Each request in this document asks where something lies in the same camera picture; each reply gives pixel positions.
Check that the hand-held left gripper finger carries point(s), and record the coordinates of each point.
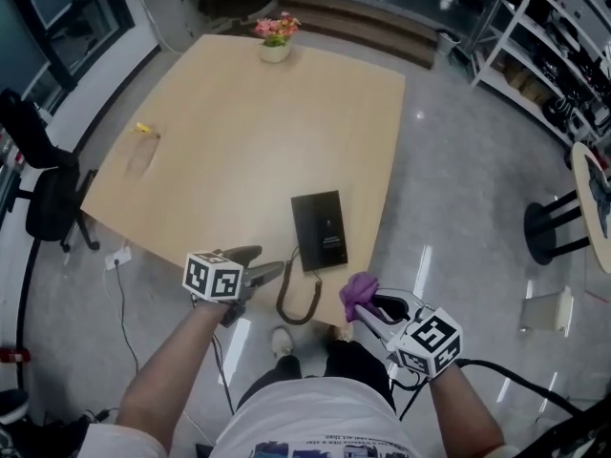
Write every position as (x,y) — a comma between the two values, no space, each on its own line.
(265,274)
(246,253)

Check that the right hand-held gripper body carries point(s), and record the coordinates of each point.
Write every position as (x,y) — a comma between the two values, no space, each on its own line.
(427,341)

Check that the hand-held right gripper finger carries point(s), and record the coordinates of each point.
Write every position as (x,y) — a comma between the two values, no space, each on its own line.
(372,320)
(413,305)

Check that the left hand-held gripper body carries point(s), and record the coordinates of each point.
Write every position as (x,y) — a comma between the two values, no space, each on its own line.
(212,277)

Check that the purple cloth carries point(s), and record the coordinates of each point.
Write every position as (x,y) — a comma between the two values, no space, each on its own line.
(358,291)

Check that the black box with cord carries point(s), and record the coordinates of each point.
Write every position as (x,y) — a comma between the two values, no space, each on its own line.
(320,229)

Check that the person's right forearm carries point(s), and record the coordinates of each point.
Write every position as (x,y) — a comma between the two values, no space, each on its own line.
(463,408)

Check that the person's left forearm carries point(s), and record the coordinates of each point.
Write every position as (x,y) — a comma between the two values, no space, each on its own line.
(167,365)

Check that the white shoe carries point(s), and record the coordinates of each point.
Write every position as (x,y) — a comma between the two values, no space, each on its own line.
(281,341)
(343,333)

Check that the white power strip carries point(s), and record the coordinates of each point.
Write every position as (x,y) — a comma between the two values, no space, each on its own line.
(118,259)

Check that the light wooden table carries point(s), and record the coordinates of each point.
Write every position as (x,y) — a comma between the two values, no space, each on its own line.
(248,146)

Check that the person's white printed t-shirt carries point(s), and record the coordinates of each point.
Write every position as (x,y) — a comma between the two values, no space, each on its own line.
(310,418)

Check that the white pedal bin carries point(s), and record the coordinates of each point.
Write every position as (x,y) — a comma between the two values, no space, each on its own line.
(546,310)

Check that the clear plastic bag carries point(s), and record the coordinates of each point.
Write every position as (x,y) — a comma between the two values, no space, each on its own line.
(142,158)

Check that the pink flowers in white pot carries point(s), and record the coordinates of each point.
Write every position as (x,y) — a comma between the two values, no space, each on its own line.
(276,43)

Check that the red white cylinder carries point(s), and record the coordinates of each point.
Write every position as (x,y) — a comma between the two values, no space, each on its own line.
(14,356)

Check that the wooden step platform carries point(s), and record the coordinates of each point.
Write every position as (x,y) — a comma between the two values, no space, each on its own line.
(363,27)

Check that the white waste bucket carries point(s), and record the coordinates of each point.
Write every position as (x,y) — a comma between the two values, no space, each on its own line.
(448,43)

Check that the white shelving rack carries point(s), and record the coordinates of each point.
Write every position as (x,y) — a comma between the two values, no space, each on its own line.
(525,27)

